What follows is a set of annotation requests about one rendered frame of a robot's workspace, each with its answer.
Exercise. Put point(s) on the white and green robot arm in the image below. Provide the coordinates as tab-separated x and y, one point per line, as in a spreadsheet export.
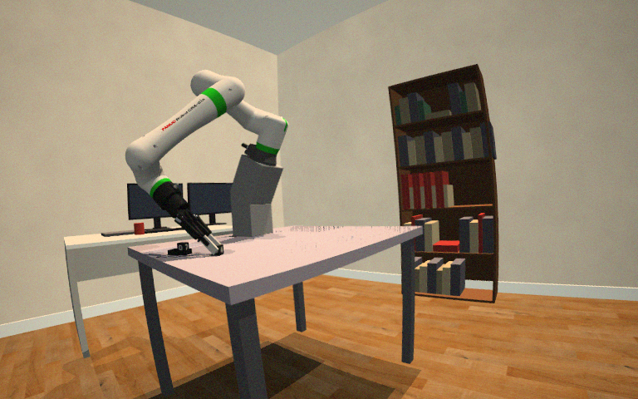
221	94

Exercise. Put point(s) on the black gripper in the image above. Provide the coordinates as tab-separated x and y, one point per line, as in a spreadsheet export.
175	205

